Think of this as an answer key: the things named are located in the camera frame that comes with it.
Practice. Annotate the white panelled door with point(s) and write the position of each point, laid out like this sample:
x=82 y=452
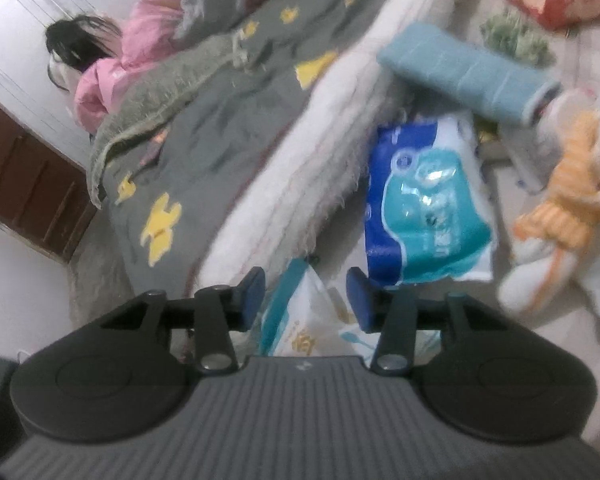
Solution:
x=10 y=35

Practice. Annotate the green fluffy cloth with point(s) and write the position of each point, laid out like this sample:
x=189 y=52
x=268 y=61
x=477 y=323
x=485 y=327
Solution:
x=517 y=40

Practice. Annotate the white cotton swab bag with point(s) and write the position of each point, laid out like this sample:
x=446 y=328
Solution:
x=300 y=320

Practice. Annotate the brown wooden cabinet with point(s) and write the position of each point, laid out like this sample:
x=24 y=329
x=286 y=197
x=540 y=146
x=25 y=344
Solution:
x=30 y=185

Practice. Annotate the grey quilt with yellow prints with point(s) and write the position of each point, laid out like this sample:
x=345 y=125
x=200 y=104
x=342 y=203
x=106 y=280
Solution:
x=220 y=135

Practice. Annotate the gold brown tissue pack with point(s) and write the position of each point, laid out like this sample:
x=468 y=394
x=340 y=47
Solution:
x=490 y=142

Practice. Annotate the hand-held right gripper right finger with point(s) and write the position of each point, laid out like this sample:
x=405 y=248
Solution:
x=357 y=300

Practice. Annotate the white fringed blanket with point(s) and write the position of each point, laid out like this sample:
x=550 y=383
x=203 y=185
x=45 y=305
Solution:
x=300 y=160

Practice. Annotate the orange striped plush toy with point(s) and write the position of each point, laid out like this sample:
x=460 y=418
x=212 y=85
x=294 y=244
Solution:
x=570 y=195

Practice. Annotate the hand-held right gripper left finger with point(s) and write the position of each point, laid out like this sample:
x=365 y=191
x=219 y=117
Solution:
x=252 y=292

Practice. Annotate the blue towel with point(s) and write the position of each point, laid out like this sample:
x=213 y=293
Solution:
x=460 y=75

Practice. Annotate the blue teal tissue pack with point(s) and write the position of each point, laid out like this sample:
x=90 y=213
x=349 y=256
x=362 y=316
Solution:
x=420 y=200

